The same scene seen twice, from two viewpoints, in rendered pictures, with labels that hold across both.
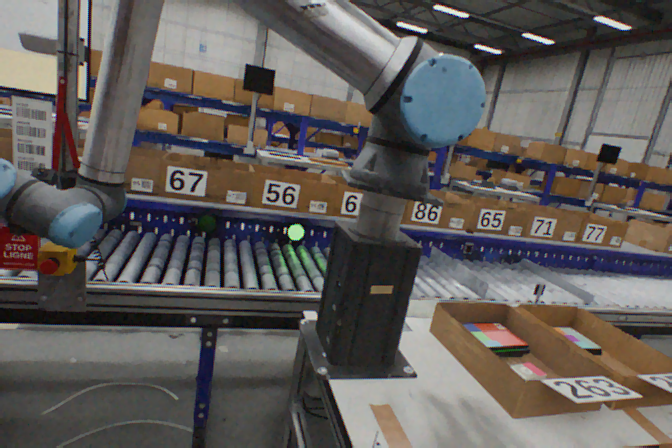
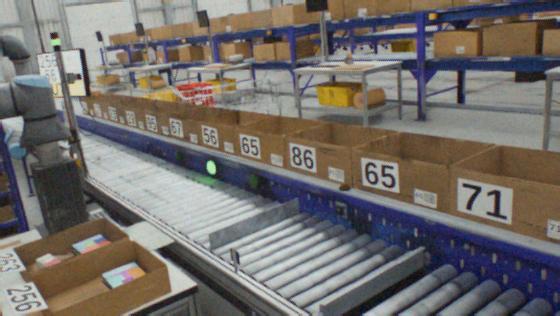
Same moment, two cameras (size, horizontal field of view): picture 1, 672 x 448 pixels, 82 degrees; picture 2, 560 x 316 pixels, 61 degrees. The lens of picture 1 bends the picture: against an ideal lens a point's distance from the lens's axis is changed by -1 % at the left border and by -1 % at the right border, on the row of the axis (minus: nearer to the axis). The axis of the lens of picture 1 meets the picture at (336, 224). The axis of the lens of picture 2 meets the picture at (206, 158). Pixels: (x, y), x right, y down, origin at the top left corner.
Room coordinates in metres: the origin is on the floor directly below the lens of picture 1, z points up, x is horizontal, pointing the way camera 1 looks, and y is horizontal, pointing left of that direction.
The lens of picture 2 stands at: (1.22, -2.29, 1.57)
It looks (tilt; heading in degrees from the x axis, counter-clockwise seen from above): 16 degrees down; 79
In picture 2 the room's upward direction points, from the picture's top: 8 degrees counter-clockwise
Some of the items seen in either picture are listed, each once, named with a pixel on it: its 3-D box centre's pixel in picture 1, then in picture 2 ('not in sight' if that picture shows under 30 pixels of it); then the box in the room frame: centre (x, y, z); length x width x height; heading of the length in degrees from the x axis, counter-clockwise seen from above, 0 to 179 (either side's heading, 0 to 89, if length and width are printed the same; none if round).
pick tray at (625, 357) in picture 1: (592, 349); (100, 284); (1.10, -0.84, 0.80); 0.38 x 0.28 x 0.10; 19
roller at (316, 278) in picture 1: (311, 270); (179, 195); (1.52, 0.07, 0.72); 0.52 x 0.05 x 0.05; 18
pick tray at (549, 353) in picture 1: (510, 350); (72, 253); (1.00, -0.54, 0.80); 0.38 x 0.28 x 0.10; 20
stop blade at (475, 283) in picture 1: (455, 271); (256, 224); (1.74, -0.58, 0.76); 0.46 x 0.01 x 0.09; 18
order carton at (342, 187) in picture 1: (362, 199); (281, 140); (2.06, -0.11, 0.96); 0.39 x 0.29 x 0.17; 108
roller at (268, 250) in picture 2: (482, 281); (283, 245); (1.79, -0.73, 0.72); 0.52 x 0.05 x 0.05; 18
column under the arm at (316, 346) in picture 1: (364, 292); (59, 194); (0.94, -0.10, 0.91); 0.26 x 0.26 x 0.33; 18
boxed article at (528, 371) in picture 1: (523, 378); (49, 265); (0.90, -0.54, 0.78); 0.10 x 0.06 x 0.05; 120
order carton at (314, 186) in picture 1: (289, 189); (237, 131); (1.94, 0.26, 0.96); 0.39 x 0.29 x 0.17; 108
